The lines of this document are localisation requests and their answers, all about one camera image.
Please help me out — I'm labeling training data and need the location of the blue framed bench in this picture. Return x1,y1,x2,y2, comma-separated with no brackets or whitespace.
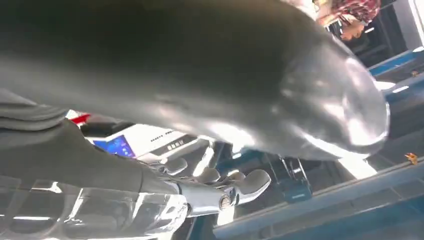
368,49,424,104

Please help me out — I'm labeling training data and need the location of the white kiosk stand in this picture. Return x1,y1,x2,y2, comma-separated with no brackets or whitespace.
79,122,216,167

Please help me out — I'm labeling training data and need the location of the person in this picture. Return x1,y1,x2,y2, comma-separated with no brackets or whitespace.
312,0,382,42

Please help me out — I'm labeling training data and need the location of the blue box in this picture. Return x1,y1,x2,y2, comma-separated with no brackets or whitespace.
280,180,313,204

